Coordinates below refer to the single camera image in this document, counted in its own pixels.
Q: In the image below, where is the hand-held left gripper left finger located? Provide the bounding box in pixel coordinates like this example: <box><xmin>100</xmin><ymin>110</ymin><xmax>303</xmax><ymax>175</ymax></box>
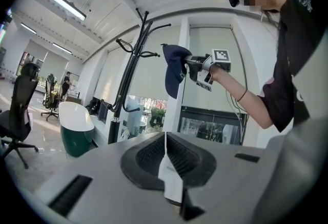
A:
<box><xmin>120</xmin><ymin>132</ymin><xmax>167</xmax><ymax>191</ymax></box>

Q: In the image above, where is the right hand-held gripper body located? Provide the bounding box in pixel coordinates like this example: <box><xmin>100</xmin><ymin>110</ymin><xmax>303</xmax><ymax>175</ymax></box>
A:
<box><xmin>188</xmin><ymin>48</ymin><xmax>232</xmax><ymax>92</ymax></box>

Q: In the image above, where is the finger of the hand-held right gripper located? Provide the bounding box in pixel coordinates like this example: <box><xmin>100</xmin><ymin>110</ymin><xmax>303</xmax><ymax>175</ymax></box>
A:
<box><xmin>183</xmin><ymin>54</ymin><xmax>207</xmax><ymax>65</ymax></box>

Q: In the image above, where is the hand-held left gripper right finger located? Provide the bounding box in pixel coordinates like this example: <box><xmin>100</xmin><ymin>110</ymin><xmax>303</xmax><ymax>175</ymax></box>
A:
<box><xmin>166</xmin><ymin>132</ymin><xmax>217</xmax><ymax>188</ymax></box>

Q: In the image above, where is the navy blue cap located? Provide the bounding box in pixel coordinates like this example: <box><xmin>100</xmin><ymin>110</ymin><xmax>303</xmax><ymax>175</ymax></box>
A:
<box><xmin>160</xmin><ymin>43</ymin><xmax>193</xmax><ymax>99</ymax></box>

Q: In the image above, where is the black metal coat rack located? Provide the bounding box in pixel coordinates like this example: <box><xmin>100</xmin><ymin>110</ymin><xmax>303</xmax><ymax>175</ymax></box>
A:
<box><xmin>100</xmin><ymin>7</ymin><xmax>172</xmax><ymax>145</ymax></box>

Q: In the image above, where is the person's right forearm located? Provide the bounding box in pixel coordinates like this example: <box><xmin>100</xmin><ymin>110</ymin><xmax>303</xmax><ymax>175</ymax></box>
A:
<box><xmin>210</xmin><ymin>65</ymin><xmax>273</xmax><ymax>130</ymax></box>

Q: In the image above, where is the grey roller blind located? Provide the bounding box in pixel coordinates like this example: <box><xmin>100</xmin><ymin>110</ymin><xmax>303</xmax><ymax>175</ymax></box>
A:
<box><xmin>93</xmin><ymin>43</ymin><xmax>134</xmax><ymax>102</ymax></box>
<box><xmin>129</xmin><ymin>25</ymin><xmax>182</xmax><ymax>101</ymax></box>
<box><xmin>182</xmin><ymin>26</ymin><xmax>249</xmax><ymax>114</ymax></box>

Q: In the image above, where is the black wrist band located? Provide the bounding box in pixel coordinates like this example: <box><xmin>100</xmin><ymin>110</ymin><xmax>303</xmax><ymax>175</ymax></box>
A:
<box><xmin>235</xmin><ymin>89</ymin><xmax>248</xmax><ymax>102</ymax></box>

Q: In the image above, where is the green potted plant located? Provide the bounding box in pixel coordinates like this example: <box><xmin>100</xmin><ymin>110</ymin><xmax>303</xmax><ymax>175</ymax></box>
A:
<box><xmin>150</xmin><ymin>107</ymin><xmax>166</xmax><ymax>128</ymax></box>

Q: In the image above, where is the white and green bathtub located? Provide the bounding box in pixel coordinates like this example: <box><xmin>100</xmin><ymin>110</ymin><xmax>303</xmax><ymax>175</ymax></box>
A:
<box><xmin>58</xmin><ymin>101</ymin><xmax>95</xmax><ymax>159</ymax></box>

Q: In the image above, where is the person's black t-shirt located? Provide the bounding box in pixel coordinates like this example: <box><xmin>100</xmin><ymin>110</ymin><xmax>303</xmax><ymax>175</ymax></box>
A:
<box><xmin>257</xmin><ymin>0</ymin><xmax>328</xmax><ymax>133</ymax></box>

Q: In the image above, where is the black and yellow gaming chair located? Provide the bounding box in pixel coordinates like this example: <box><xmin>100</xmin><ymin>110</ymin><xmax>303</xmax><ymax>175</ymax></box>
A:
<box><xmin>40</xmin><ymin>73</ymin><xmax>64</xmax><ymax>121</ymax></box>

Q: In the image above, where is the black mesh office chair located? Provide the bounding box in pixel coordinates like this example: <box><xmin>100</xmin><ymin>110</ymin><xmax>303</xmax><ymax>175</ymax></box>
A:
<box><xmin>0</xmin><ymin>62</ymin><xmax>39</xmax><ymax>170</ymax></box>

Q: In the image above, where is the long ceiling light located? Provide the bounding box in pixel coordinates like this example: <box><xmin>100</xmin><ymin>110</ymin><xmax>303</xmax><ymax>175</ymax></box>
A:
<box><xmin>52</xmin><ymin>42</ymin><xmax>73</xmax><ymax>55</ymax></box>
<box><xmin>20</xmin><ymin>22</ymin><xmax>37</xmax><ymax>34</ymax></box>
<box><xmin>51</xmin><ymin>0</ymin><xmax>87</xmax><ymax>22</ymax></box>

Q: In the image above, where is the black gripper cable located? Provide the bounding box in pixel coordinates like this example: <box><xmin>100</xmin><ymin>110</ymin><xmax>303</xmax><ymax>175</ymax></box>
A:
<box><xmin>224</xmin><ymin>84</ymin><xmax>249</xmax><ymax>145</ymax></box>

